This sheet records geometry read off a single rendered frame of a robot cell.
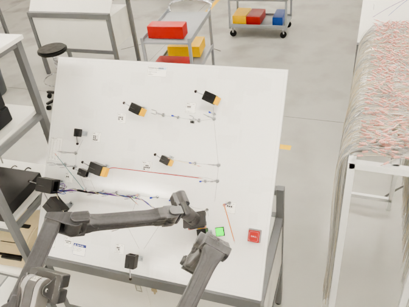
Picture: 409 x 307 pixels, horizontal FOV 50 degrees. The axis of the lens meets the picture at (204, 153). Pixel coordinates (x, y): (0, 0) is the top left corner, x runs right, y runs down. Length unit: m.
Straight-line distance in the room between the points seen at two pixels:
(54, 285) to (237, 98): 1.21
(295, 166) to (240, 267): 2.20
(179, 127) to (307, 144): 2.48
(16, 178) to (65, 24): 3.71
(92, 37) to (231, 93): 4.03
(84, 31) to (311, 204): 3.62
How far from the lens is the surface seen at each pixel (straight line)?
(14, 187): 2.52
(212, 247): 1.29
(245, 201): 1.98
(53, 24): 6.15
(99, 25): 5.76
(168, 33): 4.35
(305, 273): 3.26
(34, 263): 1.54
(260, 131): 1.97
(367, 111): 2.06
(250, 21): 6.73
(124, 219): 1.68
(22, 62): 2.31
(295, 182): 3.93
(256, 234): 1.95
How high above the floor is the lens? 2.55
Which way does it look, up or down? 36 degrees down
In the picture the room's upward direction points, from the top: 6 degrees counter-clockwise
